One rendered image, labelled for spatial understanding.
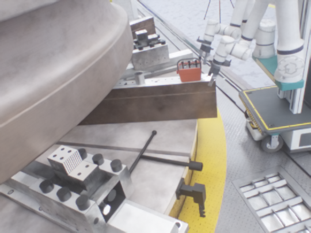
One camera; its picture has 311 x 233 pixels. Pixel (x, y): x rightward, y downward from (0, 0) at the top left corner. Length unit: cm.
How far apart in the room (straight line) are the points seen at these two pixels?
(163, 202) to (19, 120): 97
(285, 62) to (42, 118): 145
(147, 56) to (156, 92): 96
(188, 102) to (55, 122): 118
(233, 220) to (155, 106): 112
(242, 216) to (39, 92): 155
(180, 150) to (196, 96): 50
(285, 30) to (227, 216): 129
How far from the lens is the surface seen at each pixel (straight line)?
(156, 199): 181
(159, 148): 216
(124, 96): 239
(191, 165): 192
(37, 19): 169
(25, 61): 162
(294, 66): 185
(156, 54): 321
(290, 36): 181
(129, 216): 159
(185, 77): 221
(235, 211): 210
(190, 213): 210
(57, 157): 153
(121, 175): 153
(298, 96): 240
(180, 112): 238
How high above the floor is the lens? 171
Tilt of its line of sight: 34 degrees down
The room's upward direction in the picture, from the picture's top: 11 degrees counter-clockwise
